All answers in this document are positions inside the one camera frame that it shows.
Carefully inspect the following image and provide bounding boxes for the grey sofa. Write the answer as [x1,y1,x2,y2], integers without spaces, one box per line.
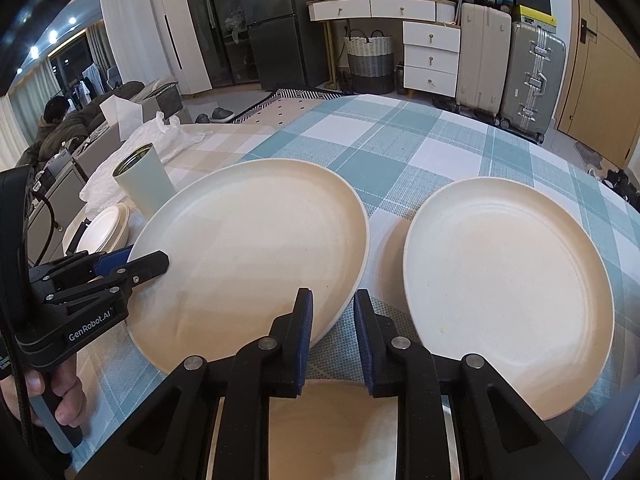
[29,77,184,181]

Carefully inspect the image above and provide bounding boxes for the wooden door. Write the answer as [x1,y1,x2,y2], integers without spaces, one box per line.
[556,0,639,168]

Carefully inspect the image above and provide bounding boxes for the woven laundry basket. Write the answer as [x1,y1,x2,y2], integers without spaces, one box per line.
[344,29,395,94]

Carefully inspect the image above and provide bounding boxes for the pale green tumbler cup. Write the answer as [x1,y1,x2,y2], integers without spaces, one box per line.
[112,143,176,220]

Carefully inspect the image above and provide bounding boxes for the person in dark jacket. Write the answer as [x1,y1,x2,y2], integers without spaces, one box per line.
[16,96,96,167]

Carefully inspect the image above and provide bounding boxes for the small cream plates stack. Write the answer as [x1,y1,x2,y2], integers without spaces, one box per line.
[62,204,130,256]

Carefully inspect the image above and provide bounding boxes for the silver aluminium suitcase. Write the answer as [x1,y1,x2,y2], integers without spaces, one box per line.
[500,22,566,144]

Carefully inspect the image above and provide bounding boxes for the black refrigerator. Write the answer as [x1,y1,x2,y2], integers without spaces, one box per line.
[241,0,329,90]

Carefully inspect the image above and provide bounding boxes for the cream plate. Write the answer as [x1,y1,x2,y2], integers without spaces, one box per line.
[126,158,370,373]
[207,378,461,480]
[402,177,614,419]

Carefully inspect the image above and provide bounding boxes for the tissue box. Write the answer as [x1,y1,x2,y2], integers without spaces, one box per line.
[100,96,143,142]

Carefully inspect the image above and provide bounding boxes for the plaid green tablecloth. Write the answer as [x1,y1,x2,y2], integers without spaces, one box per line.
[166,96,639,444]

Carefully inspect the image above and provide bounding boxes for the beige hard suitcase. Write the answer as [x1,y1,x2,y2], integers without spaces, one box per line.
[456,2,512,118]

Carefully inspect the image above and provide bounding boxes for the patterned floor rug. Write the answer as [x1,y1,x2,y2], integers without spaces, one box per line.
[232,88,344,129]

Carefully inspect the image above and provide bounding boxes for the person's left hand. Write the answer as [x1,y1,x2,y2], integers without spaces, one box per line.
[1,354,87,428]

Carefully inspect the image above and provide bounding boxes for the white plastic bag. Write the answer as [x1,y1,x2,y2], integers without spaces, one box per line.
[79,112,205,217]

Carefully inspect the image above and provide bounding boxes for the white drawer dresser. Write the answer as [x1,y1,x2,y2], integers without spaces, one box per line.
[308,0,461,98]

